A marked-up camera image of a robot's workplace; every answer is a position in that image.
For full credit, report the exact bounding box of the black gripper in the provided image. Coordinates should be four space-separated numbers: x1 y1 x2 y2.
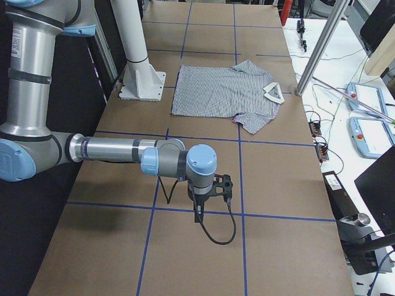
188 182 213 223

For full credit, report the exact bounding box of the striped polo shirt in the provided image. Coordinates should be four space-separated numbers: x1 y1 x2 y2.
172 59 285 134

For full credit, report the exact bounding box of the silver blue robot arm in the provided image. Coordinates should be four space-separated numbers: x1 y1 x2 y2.
1 1 220 223

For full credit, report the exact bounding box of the lower small circuit board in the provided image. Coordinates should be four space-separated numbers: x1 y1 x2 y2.
315 143 329 163

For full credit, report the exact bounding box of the small circuit board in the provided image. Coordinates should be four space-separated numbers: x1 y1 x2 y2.
309 121 322 138
315 143 329 163

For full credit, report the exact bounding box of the upper small circuit board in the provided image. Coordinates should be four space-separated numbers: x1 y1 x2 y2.
309 121 322 138

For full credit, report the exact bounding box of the black box with label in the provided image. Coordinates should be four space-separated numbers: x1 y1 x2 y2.
322 171 357 220

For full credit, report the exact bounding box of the black stand with metal knob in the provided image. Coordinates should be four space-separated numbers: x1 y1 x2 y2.
336 216 394 275

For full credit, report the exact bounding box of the black monitor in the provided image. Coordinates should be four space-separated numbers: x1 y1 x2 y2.
354 147 395 234

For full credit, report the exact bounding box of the lower blue teach pendant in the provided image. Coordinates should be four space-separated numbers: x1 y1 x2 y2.
348 117 394 159

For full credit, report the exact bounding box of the black selfie stick tool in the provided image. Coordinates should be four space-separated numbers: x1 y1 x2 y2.
297 18 307 52

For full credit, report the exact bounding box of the metal rod green tip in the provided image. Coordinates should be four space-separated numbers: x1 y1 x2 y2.
312 76 394 125

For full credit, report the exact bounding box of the red cylinder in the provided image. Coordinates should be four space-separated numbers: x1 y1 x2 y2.
280 0 293 26

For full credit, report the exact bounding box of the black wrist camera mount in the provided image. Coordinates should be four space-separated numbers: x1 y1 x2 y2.
212 174 233 200

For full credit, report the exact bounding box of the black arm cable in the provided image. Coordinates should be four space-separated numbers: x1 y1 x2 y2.
157 177 237 246

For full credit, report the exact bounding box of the white camera pole base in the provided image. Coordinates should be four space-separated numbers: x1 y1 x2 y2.
111 0 166 102

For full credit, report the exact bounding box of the aluminium frame post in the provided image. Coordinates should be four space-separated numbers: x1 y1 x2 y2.
295 0 349 96

